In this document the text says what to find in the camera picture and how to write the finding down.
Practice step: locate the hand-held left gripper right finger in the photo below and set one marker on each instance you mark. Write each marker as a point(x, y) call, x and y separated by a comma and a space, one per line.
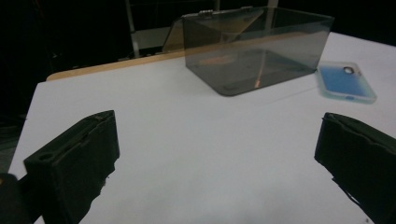
point(364, 155)

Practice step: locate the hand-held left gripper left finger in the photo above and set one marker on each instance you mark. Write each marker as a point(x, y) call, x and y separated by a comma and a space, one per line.
point(74, 161)

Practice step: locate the blue phone case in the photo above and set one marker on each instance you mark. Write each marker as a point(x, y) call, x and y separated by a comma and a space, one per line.
point(342, 82)

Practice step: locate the smoky transparent plastic box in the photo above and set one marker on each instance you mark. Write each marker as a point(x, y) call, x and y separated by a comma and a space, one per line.
point(249, 62)

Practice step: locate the white table mat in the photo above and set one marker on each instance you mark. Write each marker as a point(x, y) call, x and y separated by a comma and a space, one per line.
point(186, 140)

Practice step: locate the white metal stand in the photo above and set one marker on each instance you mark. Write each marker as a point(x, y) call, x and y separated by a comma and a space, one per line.
point(146, 37)

